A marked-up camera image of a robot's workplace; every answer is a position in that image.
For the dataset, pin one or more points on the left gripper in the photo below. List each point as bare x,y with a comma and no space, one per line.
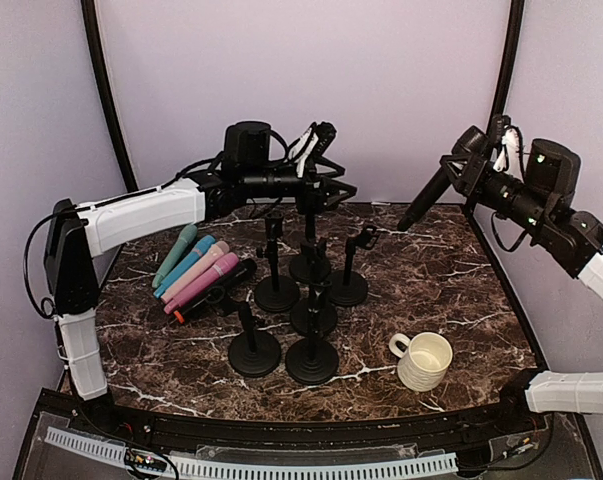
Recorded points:
319,202

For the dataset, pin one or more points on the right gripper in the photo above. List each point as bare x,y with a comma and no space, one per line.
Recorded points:
470,182

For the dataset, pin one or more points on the small black microphone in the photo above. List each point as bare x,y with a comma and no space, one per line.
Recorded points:
474,141

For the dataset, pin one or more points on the black stand of tall microphone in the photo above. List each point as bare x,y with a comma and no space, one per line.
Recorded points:
301,266

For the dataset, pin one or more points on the black stand of small microphone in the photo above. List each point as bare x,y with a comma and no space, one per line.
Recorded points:
349,288

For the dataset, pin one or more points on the tall black microphone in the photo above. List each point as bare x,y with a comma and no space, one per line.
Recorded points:
214,293

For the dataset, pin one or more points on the black stand of pink microphone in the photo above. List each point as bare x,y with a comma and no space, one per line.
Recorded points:
275,293

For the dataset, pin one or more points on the beige microphone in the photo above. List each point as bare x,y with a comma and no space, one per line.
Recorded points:
214,252

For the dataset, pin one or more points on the pink microphone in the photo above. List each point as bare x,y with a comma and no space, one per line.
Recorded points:
222,266

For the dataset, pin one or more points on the blue microphone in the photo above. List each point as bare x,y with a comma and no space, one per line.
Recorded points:
199,249

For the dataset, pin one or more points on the black stand of beige microphone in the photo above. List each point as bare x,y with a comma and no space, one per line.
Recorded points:
316,306

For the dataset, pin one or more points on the mint green microphone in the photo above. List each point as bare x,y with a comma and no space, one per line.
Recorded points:
184,239

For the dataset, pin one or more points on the black stand of green microphone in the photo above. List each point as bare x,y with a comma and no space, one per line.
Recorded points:
312,360

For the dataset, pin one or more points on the black stand of blue microphone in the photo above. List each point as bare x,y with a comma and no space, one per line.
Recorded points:
253,353

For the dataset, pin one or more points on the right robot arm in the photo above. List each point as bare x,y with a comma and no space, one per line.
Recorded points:
540,203

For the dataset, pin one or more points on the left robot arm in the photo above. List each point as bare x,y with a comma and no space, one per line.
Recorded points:
203,191

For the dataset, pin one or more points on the cream ribbed mug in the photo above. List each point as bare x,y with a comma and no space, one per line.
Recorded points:
423,360

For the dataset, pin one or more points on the black right corner post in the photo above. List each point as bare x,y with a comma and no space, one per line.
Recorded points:
509,53

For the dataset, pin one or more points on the black corner post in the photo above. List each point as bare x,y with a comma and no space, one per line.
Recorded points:
509,53
100,73

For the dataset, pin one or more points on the black left corner post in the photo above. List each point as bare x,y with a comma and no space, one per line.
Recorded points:
100,73

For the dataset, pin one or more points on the black front rail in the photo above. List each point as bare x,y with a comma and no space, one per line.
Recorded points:
463,430

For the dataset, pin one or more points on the white cable duct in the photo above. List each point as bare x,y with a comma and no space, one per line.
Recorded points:
216,463

